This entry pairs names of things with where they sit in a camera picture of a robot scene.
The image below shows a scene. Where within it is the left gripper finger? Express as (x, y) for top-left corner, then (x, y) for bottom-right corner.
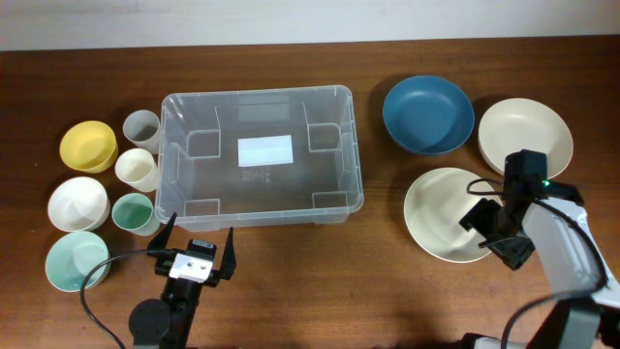
(147, 212), (177, 251)
(220, 227), (236, 280)

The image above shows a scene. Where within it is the beige plate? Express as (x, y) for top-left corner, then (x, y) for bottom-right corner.
(478, 98), (574, 178)

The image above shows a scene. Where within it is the white bowl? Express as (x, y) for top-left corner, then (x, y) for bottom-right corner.
(47, 176), (110, 233)

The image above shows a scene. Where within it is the cream plate front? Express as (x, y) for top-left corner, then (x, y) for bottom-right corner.
(403, 168), (492, 264)

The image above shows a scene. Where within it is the blue plate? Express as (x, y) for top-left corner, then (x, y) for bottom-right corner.
(383, 76), (476, 156)

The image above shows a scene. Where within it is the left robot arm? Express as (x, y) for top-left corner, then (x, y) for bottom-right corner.
(129, 216), (236, 348)

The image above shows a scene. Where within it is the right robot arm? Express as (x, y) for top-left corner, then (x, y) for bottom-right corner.
(458, 149), (619, 349)

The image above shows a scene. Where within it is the green cup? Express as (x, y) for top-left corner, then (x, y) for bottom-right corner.
(111, 193), (160, 237)

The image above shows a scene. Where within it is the cream cup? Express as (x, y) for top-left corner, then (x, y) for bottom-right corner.
(114, 148), (159, 193)

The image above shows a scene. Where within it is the mint green bowl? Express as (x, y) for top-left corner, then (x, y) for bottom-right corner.
(45, 231), (110, 293)

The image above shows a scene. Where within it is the clear plastic storage bin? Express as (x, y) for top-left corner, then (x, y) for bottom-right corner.
(155, 85), (364, 232)

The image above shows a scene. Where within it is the grey cup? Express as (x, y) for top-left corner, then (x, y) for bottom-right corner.
(122, 110), (161, 154)

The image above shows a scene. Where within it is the yellow bowl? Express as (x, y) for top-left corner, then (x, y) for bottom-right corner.
(59, 120), (118, 174)

